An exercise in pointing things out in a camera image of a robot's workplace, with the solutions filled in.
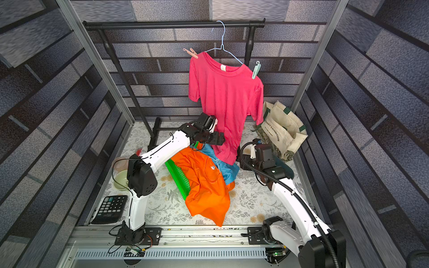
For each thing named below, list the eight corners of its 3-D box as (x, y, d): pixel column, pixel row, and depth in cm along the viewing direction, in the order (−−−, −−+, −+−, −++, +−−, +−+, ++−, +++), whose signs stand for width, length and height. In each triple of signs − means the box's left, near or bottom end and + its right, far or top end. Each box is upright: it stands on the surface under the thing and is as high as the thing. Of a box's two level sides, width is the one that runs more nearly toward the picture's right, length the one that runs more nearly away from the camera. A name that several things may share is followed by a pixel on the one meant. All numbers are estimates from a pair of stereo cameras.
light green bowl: (117, 194, 88) (111, 189, 83) (120, 176, 95) (114, 171, 90) (128, 192, 89) (122, 187, 84) (129, 174, 96) (124, 169, 90)
